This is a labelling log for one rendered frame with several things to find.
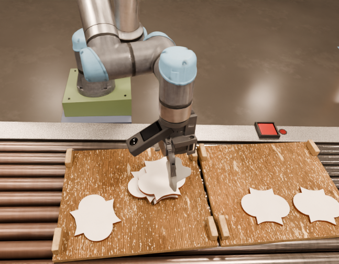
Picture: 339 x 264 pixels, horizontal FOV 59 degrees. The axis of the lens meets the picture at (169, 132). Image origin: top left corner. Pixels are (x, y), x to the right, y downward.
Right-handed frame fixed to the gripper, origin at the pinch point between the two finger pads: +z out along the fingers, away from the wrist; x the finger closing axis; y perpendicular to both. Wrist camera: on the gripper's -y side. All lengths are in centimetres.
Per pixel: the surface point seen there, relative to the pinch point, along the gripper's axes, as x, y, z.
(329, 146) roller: 2, 65, 11
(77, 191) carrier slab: 5.7, -23.5, 7.5
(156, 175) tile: 2.3, -1.2, 4.4
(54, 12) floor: 356, -27, 91
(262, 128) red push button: 16.1, 44.6, 9.5
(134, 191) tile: -0.1, -8.4, 6.1
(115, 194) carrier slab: 1.8, -13.5, 7.8
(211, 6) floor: 347, 189, 96
